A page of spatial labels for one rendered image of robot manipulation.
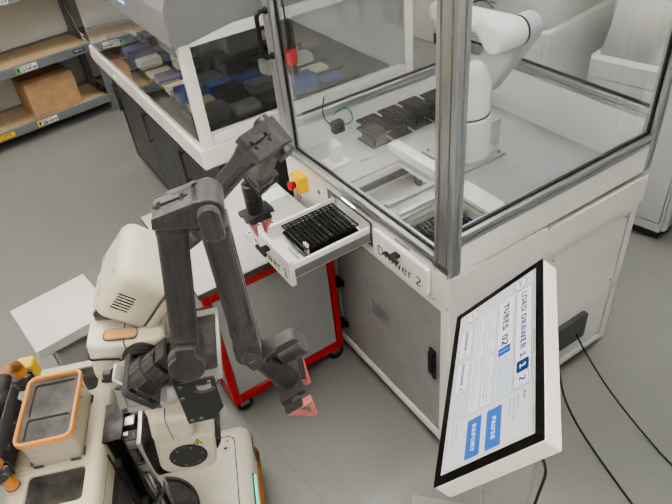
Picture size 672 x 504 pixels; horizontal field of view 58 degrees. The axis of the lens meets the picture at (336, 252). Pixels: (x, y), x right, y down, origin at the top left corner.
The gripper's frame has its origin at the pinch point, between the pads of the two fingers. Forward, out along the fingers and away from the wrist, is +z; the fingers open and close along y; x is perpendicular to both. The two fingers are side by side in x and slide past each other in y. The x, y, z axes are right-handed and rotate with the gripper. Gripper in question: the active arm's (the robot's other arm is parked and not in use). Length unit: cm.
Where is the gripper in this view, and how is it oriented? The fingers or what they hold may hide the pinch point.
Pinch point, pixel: (261, 232)
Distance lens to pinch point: 203.1
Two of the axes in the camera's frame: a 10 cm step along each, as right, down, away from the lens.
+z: 1.0, 7.6, 6.5
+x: -5.4, -5.0, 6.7
